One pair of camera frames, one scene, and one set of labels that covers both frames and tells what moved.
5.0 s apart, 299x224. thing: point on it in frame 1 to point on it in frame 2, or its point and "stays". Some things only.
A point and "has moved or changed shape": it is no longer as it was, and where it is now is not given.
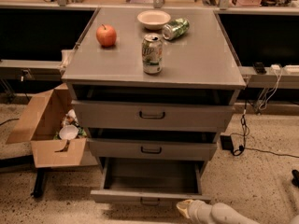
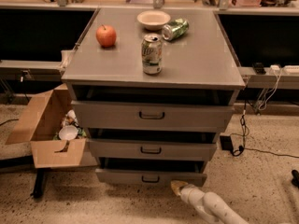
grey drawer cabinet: (151, 90) stays
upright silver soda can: (152, 48) stays
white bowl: (154, 20) stays
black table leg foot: (39, 181) stays
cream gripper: (195, 209) to (188, 192)
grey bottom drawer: (149, 182) has moved or changed shape
